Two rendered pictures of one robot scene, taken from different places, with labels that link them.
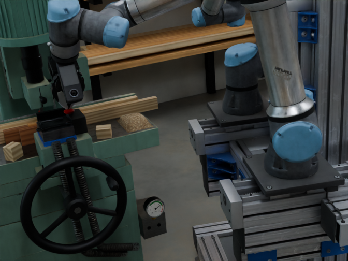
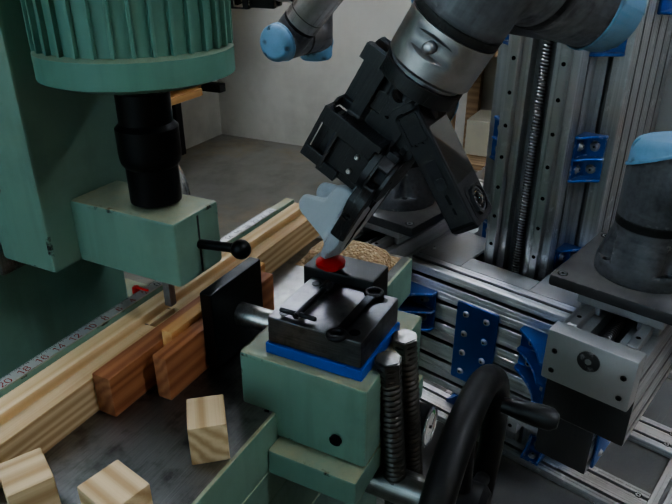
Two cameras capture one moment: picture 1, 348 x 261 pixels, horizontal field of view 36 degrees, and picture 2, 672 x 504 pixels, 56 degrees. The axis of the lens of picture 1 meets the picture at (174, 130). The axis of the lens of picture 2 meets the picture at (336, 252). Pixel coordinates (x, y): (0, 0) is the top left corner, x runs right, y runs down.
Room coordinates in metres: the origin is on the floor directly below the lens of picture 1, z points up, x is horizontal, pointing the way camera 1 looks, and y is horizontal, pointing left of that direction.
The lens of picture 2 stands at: (1.00, 0.67, 1.31)
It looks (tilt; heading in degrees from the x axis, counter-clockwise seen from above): 27 degrees down; 318
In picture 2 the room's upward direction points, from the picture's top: straight up
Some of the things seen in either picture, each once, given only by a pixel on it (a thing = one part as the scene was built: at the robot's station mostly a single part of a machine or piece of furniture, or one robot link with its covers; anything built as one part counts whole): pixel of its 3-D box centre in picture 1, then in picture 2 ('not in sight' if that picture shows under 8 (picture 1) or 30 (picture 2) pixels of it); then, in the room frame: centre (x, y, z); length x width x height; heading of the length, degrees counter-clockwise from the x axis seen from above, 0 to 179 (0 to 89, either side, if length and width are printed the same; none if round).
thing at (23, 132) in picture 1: (52, 130); (220, 329); (1.52, 0.37, 0.93); 0.19 x 0.02 x 0.05; 111
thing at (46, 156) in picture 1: (64, 149); (334, 369); (1.40, 0.32, 0.91); 0.15 x 0.14 x 0.09; 111
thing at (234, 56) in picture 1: (243, 63); not in sight; (1.85, -0.27, 0.98); 0.13 x 0.12 x 0.14; 111
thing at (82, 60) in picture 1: (74, 73); not in sight; (1.80, 0.33, 1.02); 0.09 x 0.07 x 0.12; 111
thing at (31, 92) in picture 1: (38, 92); (148, 236); (1.59, 0.41, 1.03); 0.14 x 0.07 x 0.09; 21
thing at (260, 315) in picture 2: (55, 127); (257, 318); (1.48, 0.35, 0.95); 0.09 x 0.07 x 0.09; 111
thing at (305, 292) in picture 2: (62, 125); (339, 306); (1.40, 0.31, 0.99); 0.13 x 0.11 x 0.06; 111
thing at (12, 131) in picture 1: (38, 130); (175, 340); (1.54, 0.42, 0.92); 0.21 x 0.02 x 0.04; 111
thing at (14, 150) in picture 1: (13, 151); (207, 428); (1.40, 0.46, 0.92); 0.04 x 0.03 x 0.04; 151
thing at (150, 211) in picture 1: (153, 208); (418, 427); (1.47, 0.09, 0.65); 0.06 x 0.04 x 0.08; 111
